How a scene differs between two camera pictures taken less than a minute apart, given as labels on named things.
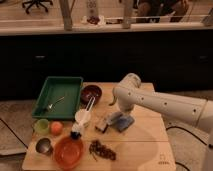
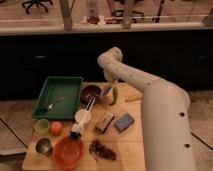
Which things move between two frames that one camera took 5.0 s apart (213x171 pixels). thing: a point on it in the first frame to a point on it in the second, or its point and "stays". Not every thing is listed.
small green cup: (42, 126) stays
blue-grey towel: (114, 120) to (104, 91)
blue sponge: (124, 122) stays
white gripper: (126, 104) to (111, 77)
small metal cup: (43, 146) stays
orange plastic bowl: (68, 153) stays
